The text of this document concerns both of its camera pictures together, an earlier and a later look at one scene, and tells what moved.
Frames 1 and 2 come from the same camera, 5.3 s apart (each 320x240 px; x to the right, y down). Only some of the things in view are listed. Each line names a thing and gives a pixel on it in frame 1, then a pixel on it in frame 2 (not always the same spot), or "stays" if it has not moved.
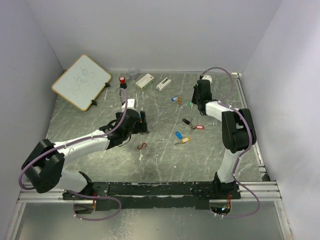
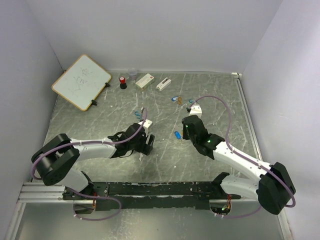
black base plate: x=154 y=195 stays
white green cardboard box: x=145 y=82 stays
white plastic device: x=163 y=84 stays
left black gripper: x=141 y=127 to x=145 y=148
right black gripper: x=193 y=99 to x=184 y=136
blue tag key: x=176 y=98 stays
